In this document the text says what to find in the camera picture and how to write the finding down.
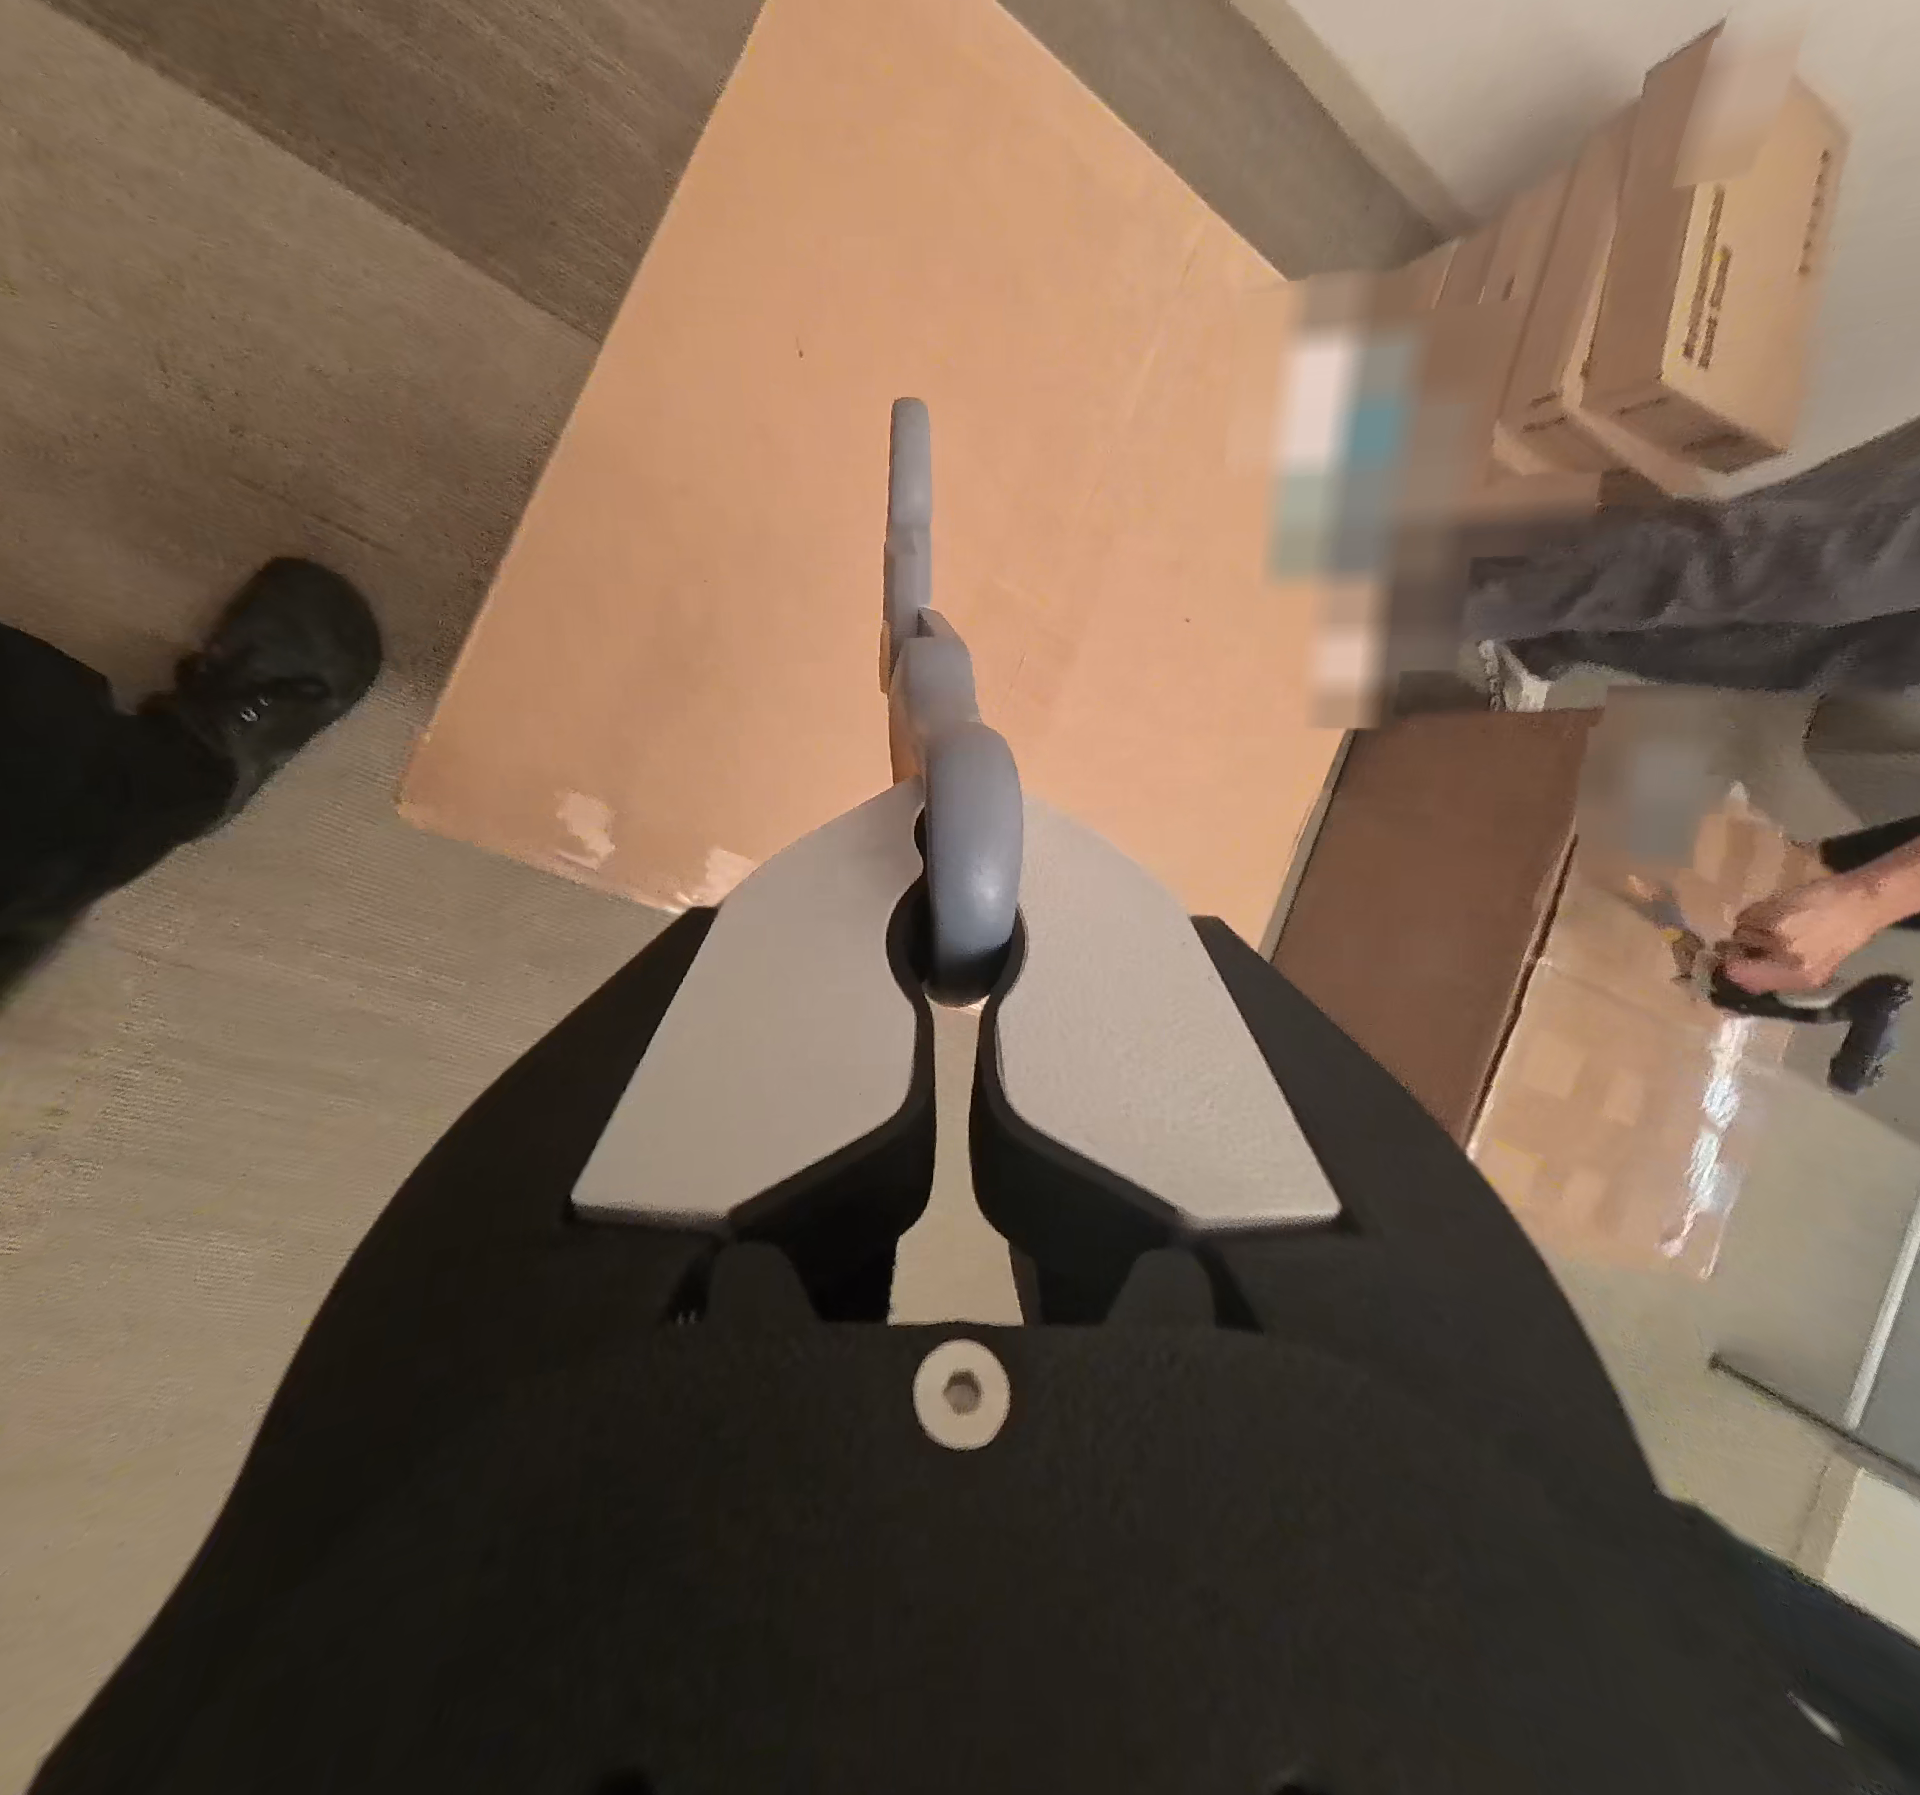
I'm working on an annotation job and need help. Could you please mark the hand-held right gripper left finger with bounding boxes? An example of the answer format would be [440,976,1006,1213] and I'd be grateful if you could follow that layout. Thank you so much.
[568,790,937,1326]

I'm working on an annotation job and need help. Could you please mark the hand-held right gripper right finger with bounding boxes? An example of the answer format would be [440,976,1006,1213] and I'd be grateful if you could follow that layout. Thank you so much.
[974,804,1348,1331]

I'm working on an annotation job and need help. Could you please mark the grey and orange scissors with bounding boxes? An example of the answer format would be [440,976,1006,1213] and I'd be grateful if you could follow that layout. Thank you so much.
[873,394,1029,1010]

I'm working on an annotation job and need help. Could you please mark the large cardboard box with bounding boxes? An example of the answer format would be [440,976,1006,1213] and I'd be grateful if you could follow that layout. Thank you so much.
[399,0,1359,926]

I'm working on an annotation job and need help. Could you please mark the brown cardboard box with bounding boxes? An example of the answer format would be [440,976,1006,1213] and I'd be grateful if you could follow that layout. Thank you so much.
[1266,704,1602,1148]

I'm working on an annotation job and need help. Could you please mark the person's black shoe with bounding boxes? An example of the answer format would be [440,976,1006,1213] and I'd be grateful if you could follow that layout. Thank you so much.
[138,551,382,823]

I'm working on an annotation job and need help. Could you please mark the black tape dispenser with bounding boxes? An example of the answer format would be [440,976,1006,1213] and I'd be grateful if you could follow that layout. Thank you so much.
[1703,965,1917,1096]

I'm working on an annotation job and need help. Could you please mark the bystander in dark trousers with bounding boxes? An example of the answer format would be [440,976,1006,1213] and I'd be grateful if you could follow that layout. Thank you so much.
[1465,452,1920,695]

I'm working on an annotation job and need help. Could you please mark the small printed cardboard box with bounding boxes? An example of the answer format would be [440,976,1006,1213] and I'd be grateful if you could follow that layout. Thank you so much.
[1575,24,1849,476]

